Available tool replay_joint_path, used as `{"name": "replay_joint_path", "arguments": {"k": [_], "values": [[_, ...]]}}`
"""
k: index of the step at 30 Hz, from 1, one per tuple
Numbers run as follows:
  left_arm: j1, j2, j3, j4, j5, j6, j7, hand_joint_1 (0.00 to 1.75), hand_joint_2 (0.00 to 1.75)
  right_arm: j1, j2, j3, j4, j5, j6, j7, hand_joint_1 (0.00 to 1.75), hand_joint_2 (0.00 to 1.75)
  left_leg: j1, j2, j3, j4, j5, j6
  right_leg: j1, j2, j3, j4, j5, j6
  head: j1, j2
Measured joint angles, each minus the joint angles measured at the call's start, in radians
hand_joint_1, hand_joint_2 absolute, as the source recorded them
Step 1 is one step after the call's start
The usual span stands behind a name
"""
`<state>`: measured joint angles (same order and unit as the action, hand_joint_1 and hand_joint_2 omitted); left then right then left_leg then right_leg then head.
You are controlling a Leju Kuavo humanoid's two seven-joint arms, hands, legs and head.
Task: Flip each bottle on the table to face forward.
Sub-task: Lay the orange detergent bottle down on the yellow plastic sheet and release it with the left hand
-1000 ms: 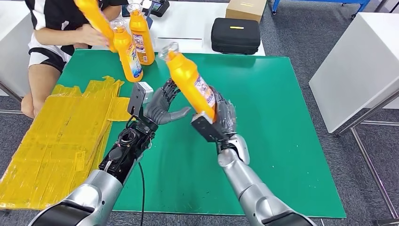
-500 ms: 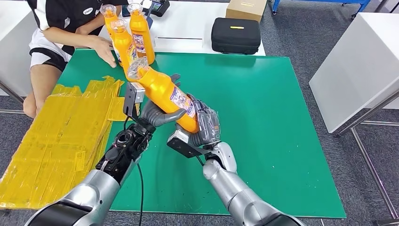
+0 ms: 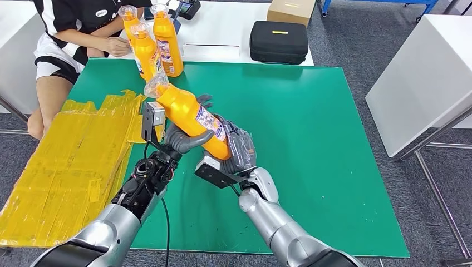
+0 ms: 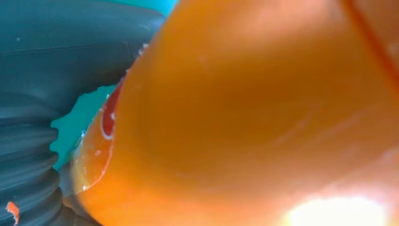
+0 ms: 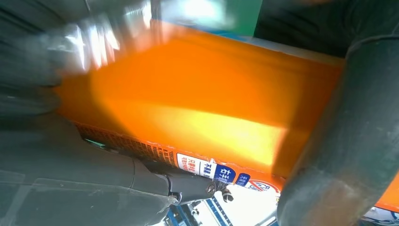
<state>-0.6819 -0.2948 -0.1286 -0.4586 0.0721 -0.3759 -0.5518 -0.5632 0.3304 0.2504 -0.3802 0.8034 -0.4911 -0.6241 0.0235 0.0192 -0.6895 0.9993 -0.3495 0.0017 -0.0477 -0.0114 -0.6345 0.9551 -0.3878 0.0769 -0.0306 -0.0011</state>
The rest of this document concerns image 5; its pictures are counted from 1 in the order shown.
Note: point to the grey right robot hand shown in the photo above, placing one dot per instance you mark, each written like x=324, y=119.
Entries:
x=62, y=187

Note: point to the green table mat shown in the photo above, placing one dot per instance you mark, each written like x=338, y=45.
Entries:
x=246, y=15

